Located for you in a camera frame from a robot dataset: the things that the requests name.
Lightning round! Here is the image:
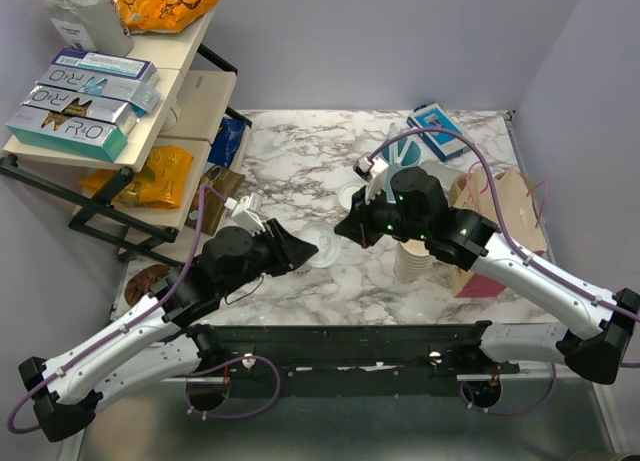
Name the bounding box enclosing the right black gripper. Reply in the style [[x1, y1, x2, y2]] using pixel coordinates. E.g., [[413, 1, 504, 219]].
[[333, 183, 429, 249]]

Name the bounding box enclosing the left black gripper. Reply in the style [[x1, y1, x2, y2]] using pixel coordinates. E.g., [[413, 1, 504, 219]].
[[217, 219, 318, 300]]

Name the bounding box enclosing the white plastic cup lid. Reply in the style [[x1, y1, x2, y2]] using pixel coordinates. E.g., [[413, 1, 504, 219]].
[[298, 221, 341, 268]]

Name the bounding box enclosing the white sachet stick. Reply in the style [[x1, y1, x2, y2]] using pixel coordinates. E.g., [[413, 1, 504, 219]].
[[389, 123, 412, 165]]

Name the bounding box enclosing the brown pink paper bag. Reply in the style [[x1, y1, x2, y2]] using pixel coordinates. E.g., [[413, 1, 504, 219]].
[[449, 163, 547, 298]]

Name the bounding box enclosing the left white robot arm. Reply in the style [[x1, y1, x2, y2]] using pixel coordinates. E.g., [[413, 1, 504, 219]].
[[19, 219, 318, 442]]

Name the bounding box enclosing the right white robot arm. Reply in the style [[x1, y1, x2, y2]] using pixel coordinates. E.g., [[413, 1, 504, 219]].
[[334, 167, 639, 385]]

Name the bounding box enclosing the grey coffee bag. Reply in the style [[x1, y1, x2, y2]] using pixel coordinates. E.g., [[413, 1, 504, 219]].
[[44, 0, 133, 56]]

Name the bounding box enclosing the white lid stack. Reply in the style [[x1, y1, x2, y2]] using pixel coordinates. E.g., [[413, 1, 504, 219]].
[[337, 182, 363, 212]]

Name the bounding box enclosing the stack of paper cups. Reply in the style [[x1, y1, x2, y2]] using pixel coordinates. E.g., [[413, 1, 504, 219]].
[[393, 240, 434, 282]]

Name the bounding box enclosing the light blue utensil cup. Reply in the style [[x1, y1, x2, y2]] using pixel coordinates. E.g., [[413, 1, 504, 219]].
[[381, 138, 422, 168]]

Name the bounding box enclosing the brown snack bag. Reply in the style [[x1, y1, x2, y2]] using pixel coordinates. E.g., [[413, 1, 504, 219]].
[[185, 163, 245, 235]]

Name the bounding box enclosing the blue white razor box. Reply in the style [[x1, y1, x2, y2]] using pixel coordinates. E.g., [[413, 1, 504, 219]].
[[407, 103, 469, 162]]

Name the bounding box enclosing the blue snack bag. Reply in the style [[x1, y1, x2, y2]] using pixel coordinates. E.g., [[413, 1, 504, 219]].
[[207, 117, 248, 168]]

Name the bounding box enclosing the orange snack bag lower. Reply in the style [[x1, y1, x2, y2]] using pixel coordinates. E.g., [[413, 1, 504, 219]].
[[78, 145, 195, 211]]

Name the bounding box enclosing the orange snack bag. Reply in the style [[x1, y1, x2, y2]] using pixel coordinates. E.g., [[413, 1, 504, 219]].
[[113, 0, 220, 34], [78, 145, 195, 211]]

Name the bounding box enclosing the brown chocolate muffin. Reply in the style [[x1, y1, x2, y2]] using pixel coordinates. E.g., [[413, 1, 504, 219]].
[[124, 264, 171, 307]]

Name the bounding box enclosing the black beige shelf rack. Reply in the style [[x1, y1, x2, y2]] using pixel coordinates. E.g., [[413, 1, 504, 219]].
[[1, 13, 246, 266]]

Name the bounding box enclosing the silver R&O box upper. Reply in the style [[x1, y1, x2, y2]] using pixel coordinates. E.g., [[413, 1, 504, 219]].
[[37, 65, 162, 116]]

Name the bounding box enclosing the silver r&o box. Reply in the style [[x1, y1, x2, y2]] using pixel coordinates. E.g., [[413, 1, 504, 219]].
[[22, 85, 139, 135], [37, 65, 162, 116]]

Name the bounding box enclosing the teal R&O box front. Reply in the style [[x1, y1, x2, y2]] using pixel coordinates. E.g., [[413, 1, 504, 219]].
[[6, 106, 128, 162]]

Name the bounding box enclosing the silver R&O box middle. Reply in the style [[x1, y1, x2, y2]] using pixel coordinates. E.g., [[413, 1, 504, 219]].
[[22, 85, 139, 135]]

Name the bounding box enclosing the orange snack bag top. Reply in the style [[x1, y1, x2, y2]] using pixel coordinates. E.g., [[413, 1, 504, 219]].
[[113, 0, 220, 34]]

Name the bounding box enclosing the purple white box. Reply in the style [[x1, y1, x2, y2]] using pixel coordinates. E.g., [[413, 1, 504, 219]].
[[52, 48, 159, 86]]

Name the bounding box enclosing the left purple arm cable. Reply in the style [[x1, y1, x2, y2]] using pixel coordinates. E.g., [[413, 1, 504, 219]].
[[7, 183, 236, 435]]

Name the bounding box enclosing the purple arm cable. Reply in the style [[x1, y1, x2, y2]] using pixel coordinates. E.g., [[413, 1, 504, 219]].
[[369, 126, 640, 327], [7, 183, 236, 435]]

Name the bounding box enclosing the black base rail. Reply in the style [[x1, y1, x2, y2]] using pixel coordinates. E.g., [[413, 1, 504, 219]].
[[185, 322, 519, 399]]

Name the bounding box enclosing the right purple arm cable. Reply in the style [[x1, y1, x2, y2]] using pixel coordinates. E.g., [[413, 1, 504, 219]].
[[369, 126, 640, 327]]

